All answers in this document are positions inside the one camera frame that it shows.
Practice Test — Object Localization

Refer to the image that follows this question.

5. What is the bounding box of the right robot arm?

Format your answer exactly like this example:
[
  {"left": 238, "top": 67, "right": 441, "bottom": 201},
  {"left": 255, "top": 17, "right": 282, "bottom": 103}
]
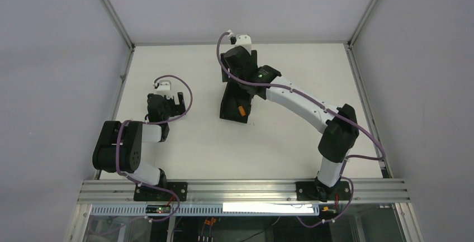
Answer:
[{"left": 217, "top": 46, "right": 359, "bottom": 202}]

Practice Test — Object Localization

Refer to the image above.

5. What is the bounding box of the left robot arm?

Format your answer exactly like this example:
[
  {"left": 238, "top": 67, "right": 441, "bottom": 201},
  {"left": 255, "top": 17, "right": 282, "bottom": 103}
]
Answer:
[{"left": 92, "top": 92, "right": 186, "bottom": 188}]

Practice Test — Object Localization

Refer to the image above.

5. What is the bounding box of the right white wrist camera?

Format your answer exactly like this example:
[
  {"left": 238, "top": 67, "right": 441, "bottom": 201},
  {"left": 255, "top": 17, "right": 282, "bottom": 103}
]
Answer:
[{"left": 228, "top": 30, "right": 252, "bottom": 50}]

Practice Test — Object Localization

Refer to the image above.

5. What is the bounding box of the right aluminium frame post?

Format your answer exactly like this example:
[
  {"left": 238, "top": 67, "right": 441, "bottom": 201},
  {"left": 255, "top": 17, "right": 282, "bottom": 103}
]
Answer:
[{"left": 344, "top": 0, "right": 394, "bottom": 178}]

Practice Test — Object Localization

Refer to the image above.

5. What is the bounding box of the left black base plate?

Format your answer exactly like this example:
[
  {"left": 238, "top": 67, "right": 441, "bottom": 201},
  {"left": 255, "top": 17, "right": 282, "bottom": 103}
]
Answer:
[{"left": 133, "top": 181, "right": 188, "bottom": 202}]

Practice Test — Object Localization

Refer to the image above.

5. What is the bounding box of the left aluminium frame post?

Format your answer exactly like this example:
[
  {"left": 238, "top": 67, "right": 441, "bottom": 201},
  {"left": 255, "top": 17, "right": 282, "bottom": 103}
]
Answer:
[{"left": 99, "top": 0, "right": 135, "bottom": 120}]

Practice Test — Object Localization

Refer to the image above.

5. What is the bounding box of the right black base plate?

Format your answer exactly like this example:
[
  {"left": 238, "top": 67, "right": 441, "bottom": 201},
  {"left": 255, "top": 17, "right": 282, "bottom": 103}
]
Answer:
[{"left": 295, "top": 181, "right": 352, "bottom": 202}]

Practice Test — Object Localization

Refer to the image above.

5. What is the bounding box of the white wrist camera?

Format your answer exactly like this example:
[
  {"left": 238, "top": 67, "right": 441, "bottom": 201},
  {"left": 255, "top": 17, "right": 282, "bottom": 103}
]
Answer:
[
  {"left": 155, "top": 80, "right": 174, "bottom": 99},
  {"left": 228, "top": 30, "right": 252, "bottom": 50}
]

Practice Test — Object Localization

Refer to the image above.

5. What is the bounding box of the aluminium frame post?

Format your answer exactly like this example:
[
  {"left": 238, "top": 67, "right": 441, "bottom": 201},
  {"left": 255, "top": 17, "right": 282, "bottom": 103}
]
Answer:
[
  {"left": 99, "top": 0, "right": 135, "bottom": 120},
  {"left": 344, "top": 0, "right": 394, "bottom": 178}
]

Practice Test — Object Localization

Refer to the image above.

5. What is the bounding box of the orange handle screwdriver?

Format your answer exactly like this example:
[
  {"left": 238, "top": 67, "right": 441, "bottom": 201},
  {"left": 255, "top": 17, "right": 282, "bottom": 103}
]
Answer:
[{"left": 235, "top": 98, "right": 247, "bottom": 117}]

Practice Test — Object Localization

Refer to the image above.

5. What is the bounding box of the aluminium front rail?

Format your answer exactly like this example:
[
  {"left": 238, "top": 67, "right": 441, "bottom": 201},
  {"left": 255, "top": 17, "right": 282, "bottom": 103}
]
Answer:
[{"left": 78, "top": 178, "right": 411, "bottom": 205}]

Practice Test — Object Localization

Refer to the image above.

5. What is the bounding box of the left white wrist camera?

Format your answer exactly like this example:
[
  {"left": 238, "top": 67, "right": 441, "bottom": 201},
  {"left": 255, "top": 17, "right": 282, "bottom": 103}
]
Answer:
[{"left": 155, "top": 80, "right": 174, "bottom": 99}]

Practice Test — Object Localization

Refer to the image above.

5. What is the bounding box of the white slotted cable duct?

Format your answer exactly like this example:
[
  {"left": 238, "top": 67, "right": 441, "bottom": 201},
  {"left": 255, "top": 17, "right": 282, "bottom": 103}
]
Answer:
[{"left": 91, "top": 202, "right": 320, "bottom": 217}]

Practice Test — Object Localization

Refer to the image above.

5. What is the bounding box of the black plastic bin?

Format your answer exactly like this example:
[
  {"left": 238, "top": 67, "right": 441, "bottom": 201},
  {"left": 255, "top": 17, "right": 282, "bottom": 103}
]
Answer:
[{"left": 219, "top": 82, "right": 253, "bottom": 124}]

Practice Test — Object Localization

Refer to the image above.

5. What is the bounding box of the small electronics board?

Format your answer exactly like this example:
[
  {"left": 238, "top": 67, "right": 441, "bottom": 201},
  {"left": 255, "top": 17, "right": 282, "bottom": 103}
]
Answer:
[{"left": 145, "top": 205, "right": 172, "bottom": 215}]

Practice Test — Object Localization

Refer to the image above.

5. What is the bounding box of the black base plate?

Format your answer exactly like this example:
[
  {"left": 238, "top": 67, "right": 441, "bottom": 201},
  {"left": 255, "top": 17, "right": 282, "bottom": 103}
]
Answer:
[
  {"left": 295, "top": 181, "right": 352, "bottom": 202},
  {"left": 133, "top": 181, "right": 188, "bottom": 202}
]

